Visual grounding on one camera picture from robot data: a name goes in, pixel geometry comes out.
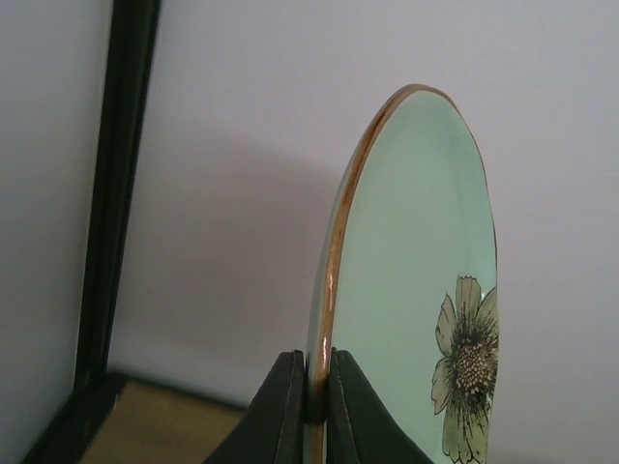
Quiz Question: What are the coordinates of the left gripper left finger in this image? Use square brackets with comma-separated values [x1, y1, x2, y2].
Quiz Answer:
[205, 350, 306, 464]

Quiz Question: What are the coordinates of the black aluminium frame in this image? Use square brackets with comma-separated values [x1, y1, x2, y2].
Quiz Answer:
[23, 1, 162, 463]

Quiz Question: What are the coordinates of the mint green flower plate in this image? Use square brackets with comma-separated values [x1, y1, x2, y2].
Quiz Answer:
[304, 84, 499, 463]

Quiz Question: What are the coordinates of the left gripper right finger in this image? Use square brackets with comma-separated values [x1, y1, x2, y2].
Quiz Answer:
[326, 348, 432, 464]

